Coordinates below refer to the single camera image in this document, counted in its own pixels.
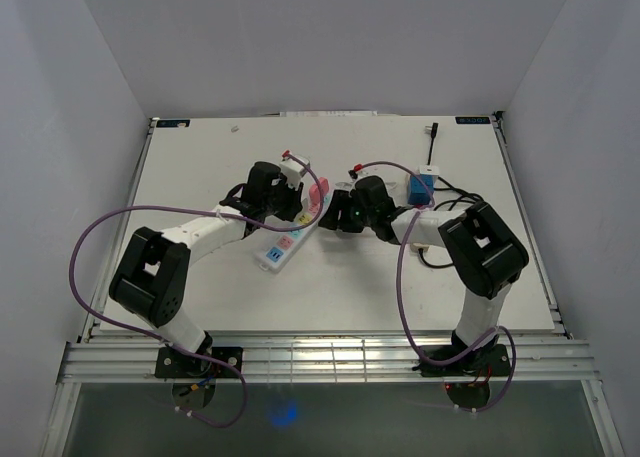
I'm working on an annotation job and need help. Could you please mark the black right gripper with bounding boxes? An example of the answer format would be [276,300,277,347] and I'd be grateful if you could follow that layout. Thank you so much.
[318,189,376,233]

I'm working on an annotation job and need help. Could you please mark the pink plug adapter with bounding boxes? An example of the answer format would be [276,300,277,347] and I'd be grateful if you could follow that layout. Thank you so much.
[309,177,329,205]

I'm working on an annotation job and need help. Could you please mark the white multicolour power strip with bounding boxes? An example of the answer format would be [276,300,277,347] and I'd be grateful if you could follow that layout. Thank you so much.
[254,185,333,274]

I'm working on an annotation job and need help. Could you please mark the blue cube socket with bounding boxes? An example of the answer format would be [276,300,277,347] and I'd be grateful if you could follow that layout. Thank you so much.
[407,174,434,207]

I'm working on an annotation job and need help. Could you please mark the beige red power strip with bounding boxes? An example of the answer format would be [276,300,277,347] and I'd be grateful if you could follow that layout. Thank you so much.
[408,166,431,254]

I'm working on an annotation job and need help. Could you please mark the white usb charger plug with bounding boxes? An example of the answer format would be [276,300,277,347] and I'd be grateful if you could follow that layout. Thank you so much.
[419,165,440,176]

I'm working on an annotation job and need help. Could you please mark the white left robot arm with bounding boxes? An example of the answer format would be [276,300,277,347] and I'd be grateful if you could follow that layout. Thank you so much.
[108,154,310,377]

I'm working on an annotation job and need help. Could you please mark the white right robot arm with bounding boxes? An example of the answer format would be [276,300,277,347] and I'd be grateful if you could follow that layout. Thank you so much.
[319,176,529,374]

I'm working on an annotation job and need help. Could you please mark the papers at back edge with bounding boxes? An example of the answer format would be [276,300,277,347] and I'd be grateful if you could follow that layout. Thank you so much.
[277,110,397,118]

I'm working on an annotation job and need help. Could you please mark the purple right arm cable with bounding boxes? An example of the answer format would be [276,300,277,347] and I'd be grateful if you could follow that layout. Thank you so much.
[359,159,517,413]

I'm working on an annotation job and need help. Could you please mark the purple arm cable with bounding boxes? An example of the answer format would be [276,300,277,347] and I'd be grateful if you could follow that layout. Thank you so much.
[67,154,324,428]
[359,159,517,413]

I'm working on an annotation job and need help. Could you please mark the black power cord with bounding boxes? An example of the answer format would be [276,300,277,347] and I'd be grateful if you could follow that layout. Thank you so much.
[418,121,489,269]

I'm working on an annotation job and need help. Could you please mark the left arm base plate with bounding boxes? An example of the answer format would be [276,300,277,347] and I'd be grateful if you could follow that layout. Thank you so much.
[154,347,244,379]

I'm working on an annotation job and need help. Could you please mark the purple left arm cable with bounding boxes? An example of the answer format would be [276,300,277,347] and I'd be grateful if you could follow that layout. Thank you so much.
[67,154,324,428]

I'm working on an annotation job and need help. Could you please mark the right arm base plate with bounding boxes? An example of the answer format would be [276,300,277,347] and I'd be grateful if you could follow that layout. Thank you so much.
[412,344,511,377]

